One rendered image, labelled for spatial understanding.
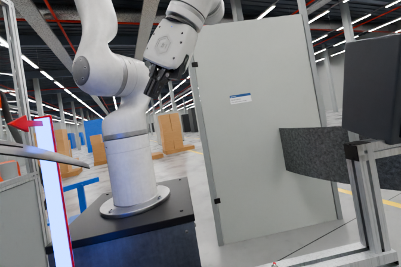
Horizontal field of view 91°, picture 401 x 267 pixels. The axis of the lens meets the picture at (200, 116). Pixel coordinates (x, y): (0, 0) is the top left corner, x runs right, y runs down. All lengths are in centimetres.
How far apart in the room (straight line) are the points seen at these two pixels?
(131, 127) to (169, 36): 25
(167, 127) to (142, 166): 750
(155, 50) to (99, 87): 17
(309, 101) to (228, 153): 93
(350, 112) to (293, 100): 155
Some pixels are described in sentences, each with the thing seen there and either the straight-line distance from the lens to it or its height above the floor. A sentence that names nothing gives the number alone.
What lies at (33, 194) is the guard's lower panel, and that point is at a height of 87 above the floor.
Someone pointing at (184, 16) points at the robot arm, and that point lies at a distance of 45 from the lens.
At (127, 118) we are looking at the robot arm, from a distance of 55.
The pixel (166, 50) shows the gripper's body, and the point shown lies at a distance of 44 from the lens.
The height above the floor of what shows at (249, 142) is 86.
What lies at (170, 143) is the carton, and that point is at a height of 38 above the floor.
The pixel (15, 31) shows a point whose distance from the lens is 172.
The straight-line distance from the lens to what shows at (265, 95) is 195.
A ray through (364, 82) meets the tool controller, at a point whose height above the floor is 117.
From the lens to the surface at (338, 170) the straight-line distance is 172.
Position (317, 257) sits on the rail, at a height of 86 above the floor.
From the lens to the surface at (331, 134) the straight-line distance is 167.
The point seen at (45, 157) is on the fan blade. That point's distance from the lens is 20.
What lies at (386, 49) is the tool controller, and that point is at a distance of 47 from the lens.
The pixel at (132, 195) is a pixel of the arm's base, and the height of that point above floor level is 98.
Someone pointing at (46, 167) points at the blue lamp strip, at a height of 111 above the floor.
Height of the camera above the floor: 115
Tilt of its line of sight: 1 degrees up
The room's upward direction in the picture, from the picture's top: 9 degrees counter-clockwise
